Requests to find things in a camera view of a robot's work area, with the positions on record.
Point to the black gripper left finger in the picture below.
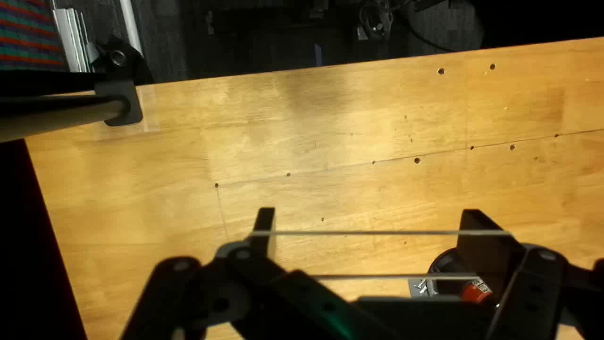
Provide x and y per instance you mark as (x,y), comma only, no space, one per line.
(188,296)

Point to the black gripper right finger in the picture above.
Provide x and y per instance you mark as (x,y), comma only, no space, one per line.
(539,290)

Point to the grey round chair base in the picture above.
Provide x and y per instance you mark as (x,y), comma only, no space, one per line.
(449,22)

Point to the striped red blue cloth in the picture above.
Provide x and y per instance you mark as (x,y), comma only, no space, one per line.
(28,32)

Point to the black small gadget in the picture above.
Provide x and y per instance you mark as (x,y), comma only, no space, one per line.
(375,22)

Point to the grey duct tape piece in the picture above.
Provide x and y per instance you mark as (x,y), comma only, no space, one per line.
(421,288)

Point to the grey pole clamp bracket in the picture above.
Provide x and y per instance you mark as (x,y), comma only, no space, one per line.
(128,101)

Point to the black camera device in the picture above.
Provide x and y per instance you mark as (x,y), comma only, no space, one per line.
(117,58)

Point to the white metal frame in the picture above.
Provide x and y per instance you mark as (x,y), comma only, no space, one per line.
(68,35)

